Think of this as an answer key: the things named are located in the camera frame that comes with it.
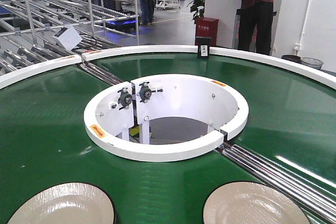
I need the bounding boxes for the black sensor box on rim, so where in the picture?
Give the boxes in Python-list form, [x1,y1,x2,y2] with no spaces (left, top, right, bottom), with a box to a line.
[195,36,212,59]

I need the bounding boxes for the white inner conveyor ring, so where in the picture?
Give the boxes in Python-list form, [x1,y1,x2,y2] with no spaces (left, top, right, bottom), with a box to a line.
[83,73,249,163]

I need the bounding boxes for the white outer conveyor rim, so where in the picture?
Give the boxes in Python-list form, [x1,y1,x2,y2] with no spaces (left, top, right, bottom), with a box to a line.
[1,45,335,89]

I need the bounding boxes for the white control box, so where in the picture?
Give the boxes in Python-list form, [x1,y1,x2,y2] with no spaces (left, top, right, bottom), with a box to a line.
[52,25,82,50]

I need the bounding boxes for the red fire equipment box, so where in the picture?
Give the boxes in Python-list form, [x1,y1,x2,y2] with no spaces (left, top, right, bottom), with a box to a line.
[195,17,219,46]

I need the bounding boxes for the steel rollers right gap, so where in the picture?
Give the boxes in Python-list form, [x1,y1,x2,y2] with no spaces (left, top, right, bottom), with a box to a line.
[215,143,335,223]

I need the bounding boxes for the person in maroon sweater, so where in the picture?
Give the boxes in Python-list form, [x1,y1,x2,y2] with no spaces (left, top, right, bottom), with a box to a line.
[237,0,274,56]

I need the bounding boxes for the blue-lit mobile robot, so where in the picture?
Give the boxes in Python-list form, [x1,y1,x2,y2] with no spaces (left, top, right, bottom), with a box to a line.
[102,16,137,33]

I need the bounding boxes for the metal roller rack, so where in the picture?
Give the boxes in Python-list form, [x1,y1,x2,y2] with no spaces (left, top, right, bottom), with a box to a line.
[1,0,139,74]

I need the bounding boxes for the beige plate black-rimmed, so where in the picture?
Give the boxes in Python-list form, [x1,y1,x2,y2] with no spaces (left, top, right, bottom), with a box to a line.
[203,182,310,223]
[8,182,116,223]

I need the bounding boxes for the wire mesh waste bin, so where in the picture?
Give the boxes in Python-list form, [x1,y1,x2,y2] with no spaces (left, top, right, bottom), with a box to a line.
[301,57,323,70]

